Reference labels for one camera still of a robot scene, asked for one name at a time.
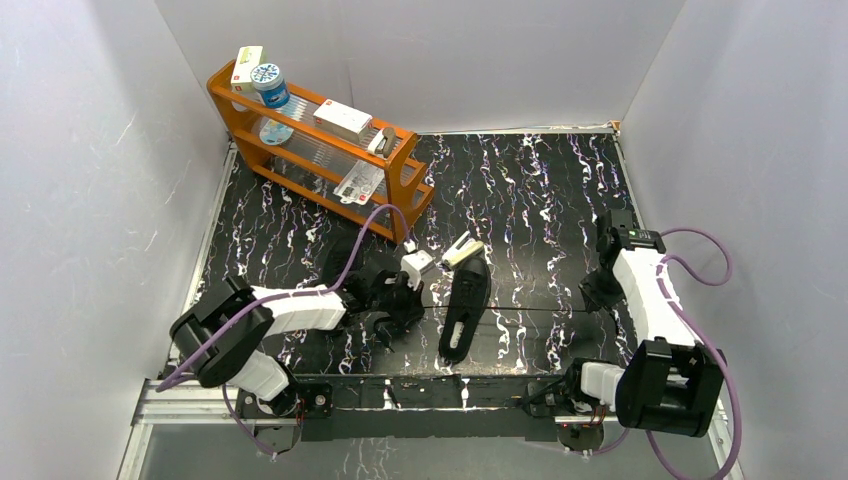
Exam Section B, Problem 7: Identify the light blue round disc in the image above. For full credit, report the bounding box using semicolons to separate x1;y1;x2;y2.
258;119;294;146

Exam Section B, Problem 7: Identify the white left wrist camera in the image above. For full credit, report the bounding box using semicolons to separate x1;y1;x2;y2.
400;240;434;291

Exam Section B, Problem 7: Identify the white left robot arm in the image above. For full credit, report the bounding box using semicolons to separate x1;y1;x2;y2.
170;251;433;417

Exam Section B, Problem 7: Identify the blue lidded round jar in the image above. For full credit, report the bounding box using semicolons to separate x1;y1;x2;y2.
250;63;290;109

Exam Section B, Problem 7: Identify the clear plastic packet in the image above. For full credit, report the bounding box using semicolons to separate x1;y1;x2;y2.
333;160;384;205

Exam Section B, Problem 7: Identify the orange wooden shelf rack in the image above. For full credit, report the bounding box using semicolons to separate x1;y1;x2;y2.
207;60;434;242

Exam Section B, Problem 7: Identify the aluminium frame rail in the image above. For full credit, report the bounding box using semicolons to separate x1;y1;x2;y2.
133;374;716;436

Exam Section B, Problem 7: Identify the white rectangular box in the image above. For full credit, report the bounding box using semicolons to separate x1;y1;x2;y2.
313;99;373;145

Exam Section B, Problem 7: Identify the white yellow carton box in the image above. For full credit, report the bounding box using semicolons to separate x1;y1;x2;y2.
230;45;265;94

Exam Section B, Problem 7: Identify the black canvas shoe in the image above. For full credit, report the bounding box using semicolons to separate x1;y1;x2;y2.
423;254;598;364
319;235;363;287

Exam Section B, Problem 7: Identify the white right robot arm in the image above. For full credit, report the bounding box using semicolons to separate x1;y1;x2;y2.
563;210;724;437

